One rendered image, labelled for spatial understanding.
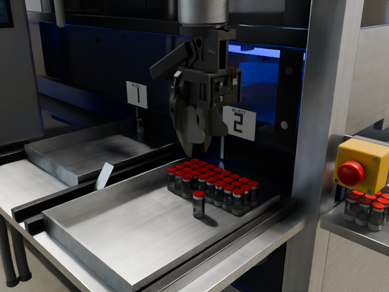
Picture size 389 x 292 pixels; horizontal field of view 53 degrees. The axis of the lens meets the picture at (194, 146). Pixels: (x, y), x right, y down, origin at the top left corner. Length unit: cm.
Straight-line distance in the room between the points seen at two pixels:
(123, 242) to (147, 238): 4
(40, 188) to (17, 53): 60
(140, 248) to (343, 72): 44
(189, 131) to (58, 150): 53
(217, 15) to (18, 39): 90
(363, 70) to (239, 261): 40
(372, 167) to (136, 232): 40
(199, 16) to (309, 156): 32
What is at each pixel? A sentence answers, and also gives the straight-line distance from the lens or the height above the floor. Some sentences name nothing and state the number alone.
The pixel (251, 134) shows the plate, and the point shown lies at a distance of 79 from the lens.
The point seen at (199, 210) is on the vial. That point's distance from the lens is 72.
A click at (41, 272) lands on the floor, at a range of 214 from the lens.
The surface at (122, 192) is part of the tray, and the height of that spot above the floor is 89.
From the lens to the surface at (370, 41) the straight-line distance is 78.
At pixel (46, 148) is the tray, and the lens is 109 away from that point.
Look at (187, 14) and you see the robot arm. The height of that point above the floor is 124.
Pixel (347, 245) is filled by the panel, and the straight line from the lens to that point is 98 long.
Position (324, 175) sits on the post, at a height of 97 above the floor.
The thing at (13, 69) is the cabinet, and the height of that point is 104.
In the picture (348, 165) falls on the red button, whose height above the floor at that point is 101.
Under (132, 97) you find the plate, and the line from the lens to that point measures 106.
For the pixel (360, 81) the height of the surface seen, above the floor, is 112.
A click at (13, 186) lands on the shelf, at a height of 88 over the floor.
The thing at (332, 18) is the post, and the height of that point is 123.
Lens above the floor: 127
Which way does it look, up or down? 21 degrees down
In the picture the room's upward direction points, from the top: straight up
